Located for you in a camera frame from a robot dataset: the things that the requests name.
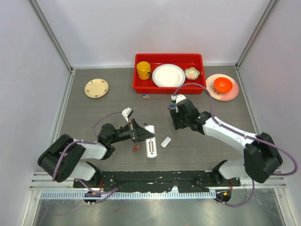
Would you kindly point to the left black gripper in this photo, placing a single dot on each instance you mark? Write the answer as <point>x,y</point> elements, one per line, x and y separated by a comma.
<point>138,133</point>

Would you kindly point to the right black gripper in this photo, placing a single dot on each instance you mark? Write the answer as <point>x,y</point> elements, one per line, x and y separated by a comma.
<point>174,116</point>

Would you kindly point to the white remote control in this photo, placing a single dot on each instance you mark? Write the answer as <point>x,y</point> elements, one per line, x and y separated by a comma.
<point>151,146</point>

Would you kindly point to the white battery cover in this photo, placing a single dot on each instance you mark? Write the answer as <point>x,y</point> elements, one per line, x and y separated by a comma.
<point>166,142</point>

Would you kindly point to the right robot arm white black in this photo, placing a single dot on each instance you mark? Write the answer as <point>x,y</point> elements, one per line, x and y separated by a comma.
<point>260,157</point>

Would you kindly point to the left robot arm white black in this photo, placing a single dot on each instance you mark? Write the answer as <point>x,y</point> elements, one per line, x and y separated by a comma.
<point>62,159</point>

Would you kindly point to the pink plate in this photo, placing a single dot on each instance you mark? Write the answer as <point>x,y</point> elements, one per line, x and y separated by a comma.
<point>218,95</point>

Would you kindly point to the small patterned bowl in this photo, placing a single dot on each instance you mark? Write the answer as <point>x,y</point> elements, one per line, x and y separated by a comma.
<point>191,73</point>

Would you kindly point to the white plate in tray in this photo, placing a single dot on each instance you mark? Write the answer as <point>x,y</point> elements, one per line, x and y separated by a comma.
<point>168,75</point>

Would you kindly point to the orange bowl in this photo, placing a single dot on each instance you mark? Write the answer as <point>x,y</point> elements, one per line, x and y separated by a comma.
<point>223,85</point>

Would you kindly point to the red plastic tray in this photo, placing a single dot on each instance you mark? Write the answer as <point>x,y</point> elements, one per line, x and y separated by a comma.
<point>183,60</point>

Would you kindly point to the yellow mug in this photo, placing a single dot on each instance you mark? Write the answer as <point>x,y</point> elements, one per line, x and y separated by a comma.
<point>144,70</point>

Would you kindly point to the cream floral plate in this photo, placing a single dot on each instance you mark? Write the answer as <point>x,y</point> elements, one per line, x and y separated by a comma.
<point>96,88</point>

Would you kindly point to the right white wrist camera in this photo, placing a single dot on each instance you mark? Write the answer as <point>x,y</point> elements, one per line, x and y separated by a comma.
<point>176,99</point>

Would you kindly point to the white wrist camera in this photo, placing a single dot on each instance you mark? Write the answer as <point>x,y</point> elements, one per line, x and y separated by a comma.
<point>127,113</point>
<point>176,99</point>

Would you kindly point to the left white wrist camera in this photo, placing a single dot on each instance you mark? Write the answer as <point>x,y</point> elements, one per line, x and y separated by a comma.
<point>127,113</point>

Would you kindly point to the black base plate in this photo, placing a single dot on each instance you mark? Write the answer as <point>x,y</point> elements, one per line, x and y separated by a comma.
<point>187,181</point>

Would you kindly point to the slotted cable duct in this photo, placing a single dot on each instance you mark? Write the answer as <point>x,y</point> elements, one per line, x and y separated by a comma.
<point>83,194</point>

